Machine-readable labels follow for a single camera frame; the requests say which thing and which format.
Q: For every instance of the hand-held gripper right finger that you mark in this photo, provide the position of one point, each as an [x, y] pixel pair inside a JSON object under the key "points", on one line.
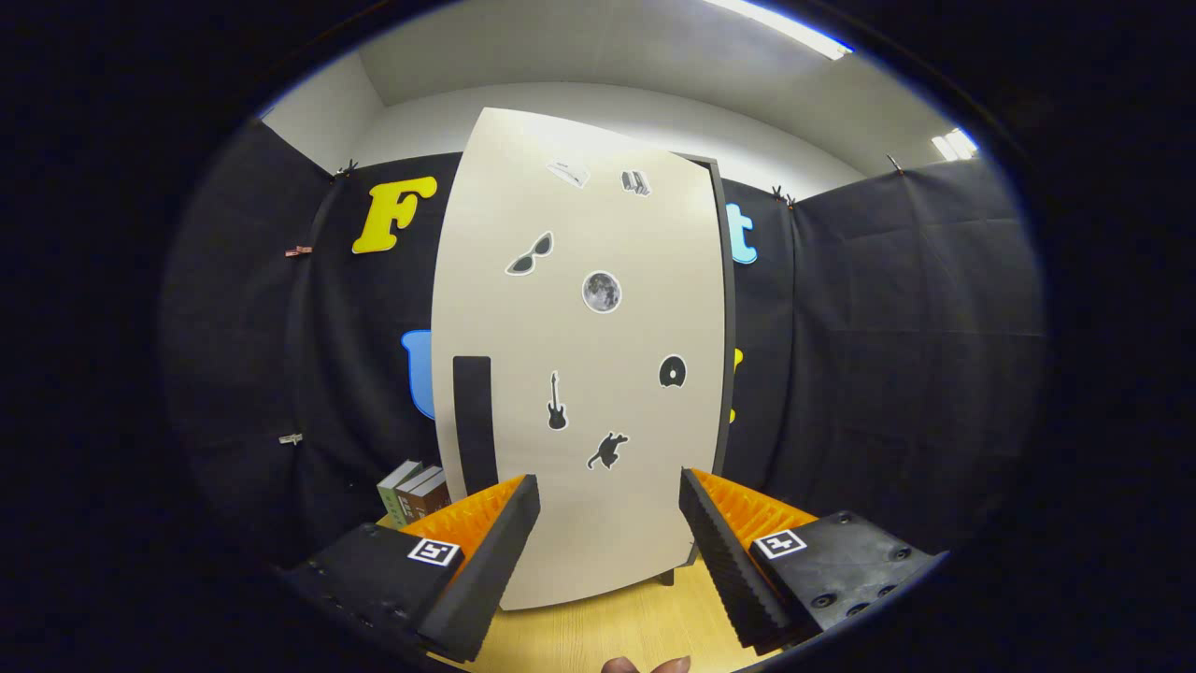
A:
{"points": [[724, 561]]}

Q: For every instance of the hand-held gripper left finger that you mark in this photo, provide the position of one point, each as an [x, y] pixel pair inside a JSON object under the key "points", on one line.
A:
{"points": [[486, 570]]}

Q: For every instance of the green book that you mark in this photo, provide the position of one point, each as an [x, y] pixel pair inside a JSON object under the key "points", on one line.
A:
{"points": [[392, 491]]}

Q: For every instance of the dark grey cabinet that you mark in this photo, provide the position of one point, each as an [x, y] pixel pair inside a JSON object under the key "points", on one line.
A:
{"points": [[729, 318]]}

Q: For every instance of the black backdrop cloth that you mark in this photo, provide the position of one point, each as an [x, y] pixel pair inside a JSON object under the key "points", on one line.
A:
{"points": [[888, 374]]}

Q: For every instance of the small ceiling light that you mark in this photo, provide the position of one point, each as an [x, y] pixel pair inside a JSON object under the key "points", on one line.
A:
{"points": [[954, 144]]}

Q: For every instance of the long ceiling light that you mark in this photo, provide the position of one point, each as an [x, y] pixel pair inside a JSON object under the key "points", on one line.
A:
{"points": [[785, 28]]}

